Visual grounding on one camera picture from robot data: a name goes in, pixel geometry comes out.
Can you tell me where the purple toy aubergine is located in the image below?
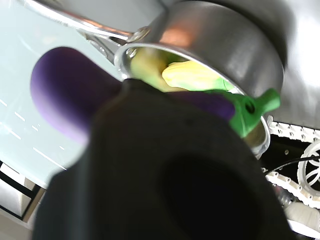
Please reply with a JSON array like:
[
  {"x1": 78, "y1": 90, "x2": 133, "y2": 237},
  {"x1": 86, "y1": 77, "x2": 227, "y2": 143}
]
[{"x1": 29, "y1": 46, "x2": 282, "y2": 146}]

